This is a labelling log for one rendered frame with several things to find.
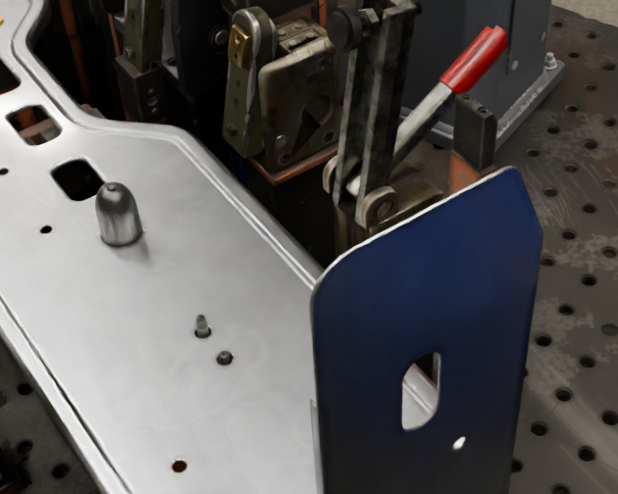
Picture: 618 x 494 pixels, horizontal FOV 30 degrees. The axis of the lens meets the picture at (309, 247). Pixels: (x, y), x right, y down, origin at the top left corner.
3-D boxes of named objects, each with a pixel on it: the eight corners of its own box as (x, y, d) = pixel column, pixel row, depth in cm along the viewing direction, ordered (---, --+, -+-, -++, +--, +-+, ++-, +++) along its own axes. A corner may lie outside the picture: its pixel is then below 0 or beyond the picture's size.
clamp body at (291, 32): (239, 326, 123) (199, 36, 96) (329, 278, 127) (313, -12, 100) (287, 382, 117) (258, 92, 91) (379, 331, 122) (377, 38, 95)
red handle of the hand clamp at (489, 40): (329, 174, 84) (477, 9, 83) (343, 186, 86) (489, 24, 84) (363, 207, 82) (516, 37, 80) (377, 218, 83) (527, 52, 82)
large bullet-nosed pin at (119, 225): (98, 242, 92) (82, 181, 87) (132, 225, 93) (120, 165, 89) (116, 266, 90) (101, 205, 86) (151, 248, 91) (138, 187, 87)
